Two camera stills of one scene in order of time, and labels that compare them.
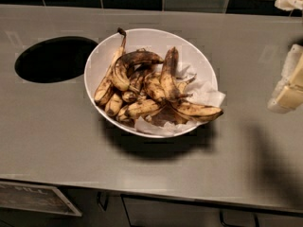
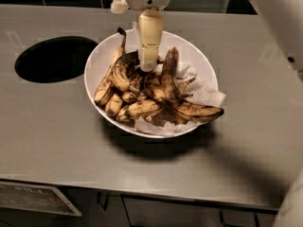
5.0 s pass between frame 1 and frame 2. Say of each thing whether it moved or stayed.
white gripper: moved
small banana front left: stayed
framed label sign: stayed
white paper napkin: stayed
